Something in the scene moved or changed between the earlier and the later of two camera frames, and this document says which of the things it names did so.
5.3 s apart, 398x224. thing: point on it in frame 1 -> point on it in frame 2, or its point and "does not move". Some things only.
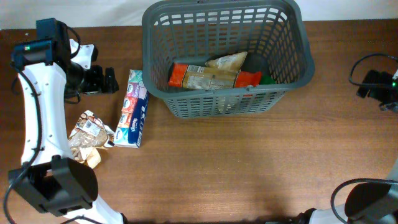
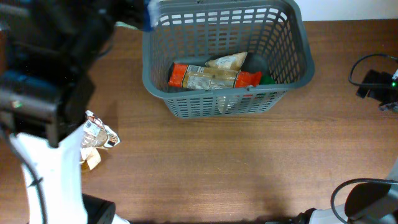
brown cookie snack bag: [89, 134] does not move
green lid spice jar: [267, 79] does not move
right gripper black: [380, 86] does not move
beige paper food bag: [233, 61] does not move
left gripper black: [97, 86] -> [138, 19]
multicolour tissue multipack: [131, 124] -> [152, 9]
